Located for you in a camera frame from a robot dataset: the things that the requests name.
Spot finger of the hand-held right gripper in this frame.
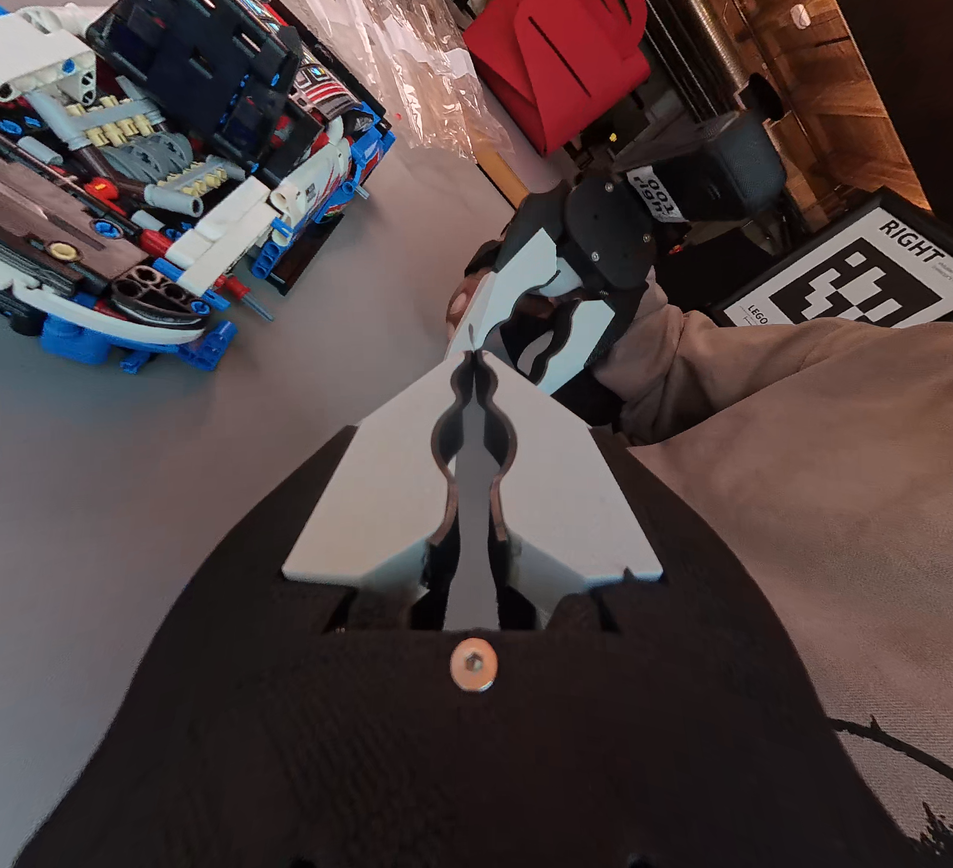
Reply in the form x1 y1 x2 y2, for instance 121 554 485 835
512 295 620 397
445 228 568 363

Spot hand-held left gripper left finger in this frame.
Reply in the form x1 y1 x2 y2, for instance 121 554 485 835
281 353 477 627

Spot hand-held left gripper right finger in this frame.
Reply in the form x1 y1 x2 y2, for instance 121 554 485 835
475 351 664 627

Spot toy brick race car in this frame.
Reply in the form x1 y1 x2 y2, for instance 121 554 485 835
0 0 397 374

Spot person's right forearm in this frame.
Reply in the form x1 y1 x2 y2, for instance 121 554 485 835
592 271 953 446

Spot person's right hand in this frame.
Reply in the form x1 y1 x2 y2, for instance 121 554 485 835
445 271 488 327

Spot red felt bag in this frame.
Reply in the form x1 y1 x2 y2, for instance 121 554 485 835
462 0 652 156

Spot person's beige sweatshirt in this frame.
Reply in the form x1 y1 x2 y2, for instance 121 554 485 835
629 362 953 868

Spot framed black-and-white tag sign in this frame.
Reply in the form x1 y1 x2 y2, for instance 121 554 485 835
707 187 953 329

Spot clear plastic bags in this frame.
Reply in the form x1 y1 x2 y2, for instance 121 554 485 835
201 0 515 162

